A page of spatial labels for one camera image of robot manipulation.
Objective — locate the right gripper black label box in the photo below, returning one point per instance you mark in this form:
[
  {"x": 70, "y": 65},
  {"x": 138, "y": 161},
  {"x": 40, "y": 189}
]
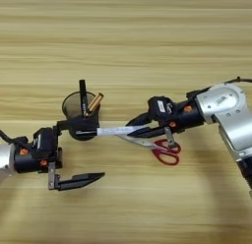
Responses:
[{"x": 159, "y": 108}]

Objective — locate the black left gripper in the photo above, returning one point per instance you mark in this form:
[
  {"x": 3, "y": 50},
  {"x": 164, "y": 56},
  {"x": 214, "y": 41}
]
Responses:
[{"x": 26, "y": 161}]

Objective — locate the black marker pen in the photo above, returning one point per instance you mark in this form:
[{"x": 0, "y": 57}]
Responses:
[{"x": 83, "y": 97}]

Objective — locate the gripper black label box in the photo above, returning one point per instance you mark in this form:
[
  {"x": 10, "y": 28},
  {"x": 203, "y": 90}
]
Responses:
[
  {"x": 44, "y": 141},
  {"x": 159, "y": 108}
]

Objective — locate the gold metallic pen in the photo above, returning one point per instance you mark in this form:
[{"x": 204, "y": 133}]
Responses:
[{"x": 95, "y": 103}]

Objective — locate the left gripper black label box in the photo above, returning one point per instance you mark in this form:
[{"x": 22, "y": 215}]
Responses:
[{"x": 44, "y": 141}]

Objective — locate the white marker with black cap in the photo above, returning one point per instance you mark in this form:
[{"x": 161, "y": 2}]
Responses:
[{"x": 111, "y": 131}]

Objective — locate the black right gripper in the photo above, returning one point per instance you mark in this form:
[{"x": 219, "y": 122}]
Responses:
[{"x": 188, "y": 118}]

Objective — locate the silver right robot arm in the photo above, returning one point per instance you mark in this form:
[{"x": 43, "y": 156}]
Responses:
[{"x": 226, "y": 107}]

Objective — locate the black mesh pen cup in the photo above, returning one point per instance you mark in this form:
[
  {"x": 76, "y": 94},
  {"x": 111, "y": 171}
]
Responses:
[{"x": 73, "y": 107}]

